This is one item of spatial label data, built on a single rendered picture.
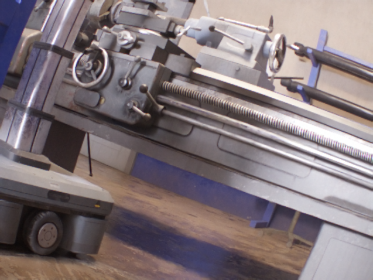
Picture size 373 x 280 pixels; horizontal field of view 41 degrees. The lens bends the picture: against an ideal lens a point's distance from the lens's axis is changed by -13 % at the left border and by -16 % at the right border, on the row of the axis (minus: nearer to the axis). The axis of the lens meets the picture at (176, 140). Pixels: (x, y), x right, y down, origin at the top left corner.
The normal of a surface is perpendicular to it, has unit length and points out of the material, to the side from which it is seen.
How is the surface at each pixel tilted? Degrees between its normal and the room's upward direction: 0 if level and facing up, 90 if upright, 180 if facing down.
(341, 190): 90
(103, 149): 90
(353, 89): 90
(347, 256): 90
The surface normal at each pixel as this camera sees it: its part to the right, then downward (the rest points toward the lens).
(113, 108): -0.39, -0.14
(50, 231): 0.79, 0.28
